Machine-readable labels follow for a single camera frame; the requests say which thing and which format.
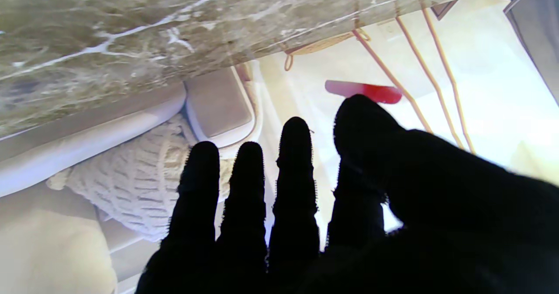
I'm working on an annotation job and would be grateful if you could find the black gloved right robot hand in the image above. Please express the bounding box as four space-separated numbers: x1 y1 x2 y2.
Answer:
135 94 559 294

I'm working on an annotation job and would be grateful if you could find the red candy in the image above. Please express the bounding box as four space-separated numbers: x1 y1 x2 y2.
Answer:
325 80 403 105

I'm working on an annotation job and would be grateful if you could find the sheer cream curtain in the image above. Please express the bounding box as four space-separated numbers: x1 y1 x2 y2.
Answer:
258 52 337 242

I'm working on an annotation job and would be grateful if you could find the woven basket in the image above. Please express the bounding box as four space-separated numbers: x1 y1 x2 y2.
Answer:
284 28 372 72

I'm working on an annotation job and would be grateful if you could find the dark flat screen television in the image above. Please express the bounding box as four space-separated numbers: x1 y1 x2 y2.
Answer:
490 0 559 107

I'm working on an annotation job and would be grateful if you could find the cream knitted pillow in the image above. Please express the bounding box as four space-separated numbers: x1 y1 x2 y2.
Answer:
46 113 236 242

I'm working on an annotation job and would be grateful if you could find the beige sofa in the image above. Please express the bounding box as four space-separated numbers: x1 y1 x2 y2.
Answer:
0 60 265 294

